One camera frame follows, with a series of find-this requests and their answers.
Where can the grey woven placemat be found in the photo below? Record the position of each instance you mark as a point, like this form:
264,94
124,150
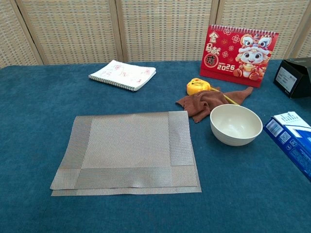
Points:
126,145

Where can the white bowl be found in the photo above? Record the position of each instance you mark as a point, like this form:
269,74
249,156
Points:
235,126

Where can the brown cloth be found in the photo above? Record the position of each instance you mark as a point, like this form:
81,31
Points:
201,102

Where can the yellow tape measure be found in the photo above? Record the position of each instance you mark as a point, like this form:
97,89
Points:
196,86

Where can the white spiral notebook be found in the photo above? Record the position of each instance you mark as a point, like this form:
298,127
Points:
124,75

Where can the red 2026 desk calendar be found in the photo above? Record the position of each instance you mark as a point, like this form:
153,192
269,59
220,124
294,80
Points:
218,48

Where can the blue felt table cover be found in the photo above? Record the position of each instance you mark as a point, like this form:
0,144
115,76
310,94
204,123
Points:
36,121

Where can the woven folding screen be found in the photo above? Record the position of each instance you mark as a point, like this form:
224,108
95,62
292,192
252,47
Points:
73,29

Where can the blue and white carton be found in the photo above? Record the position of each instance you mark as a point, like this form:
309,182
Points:
291,145

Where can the black cardboard box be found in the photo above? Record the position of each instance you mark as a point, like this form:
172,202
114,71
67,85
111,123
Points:
298,82

